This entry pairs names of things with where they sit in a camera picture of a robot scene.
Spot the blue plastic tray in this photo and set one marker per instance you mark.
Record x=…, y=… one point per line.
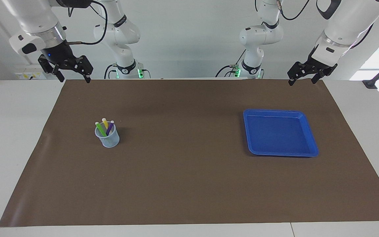
x=281, y=135

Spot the green marker pen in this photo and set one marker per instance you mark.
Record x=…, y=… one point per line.
x=100, y=129

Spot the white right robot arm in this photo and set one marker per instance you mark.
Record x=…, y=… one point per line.
x=38, y=19

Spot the white wall power outlet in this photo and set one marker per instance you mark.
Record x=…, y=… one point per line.
x=30, y=74

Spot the purple marker pen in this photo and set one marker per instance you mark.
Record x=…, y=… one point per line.
x=110, y=127

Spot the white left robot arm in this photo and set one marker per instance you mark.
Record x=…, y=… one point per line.
x=344, y=26

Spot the brown paper table mat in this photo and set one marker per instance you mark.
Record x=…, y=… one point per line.
x=189, y=171

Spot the translucent plastic cup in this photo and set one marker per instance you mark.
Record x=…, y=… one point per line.
x=110, y=141

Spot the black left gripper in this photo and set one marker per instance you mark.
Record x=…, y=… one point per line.
x=319, y=65

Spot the yellow marker pen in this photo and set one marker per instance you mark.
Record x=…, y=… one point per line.
x=105, y=122

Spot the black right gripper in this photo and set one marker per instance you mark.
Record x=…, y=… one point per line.
x=59, y=56

